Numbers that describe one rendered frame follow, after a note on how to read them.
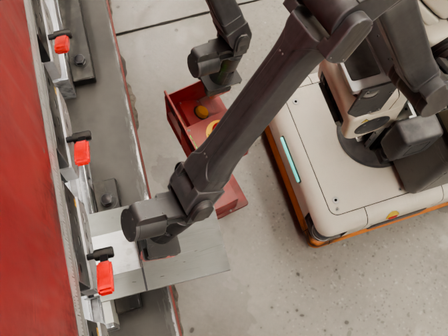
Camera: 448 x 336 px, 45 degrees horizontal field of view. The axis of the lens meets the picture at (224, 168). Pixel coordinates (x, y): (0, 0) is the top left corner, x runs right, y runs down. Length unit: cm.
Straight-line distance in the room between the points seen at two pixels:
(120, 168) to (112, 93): 20
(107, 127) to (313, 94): 97
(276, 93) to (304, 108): 131
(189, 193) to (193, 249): 26
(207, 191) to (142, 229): 13
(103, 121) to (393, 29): 78
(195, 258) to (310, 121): 104
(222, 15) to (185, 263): 52
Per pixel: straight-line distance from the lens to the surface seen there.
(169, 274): 111
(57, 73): 104
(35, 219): 61
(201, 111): 151
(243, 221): 217
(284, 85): 75
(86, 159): 85
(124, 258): 112
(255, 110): 76
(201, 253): 112
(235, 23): 122
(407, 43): 87
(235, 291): 212
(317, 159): 199
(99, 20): 150
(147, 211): 89
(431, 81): 100
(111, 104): 138
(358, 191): 199
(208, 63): 126
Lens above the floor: 210
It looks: 71 degrees down
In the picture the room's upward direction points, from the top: 9 degrees clockwise
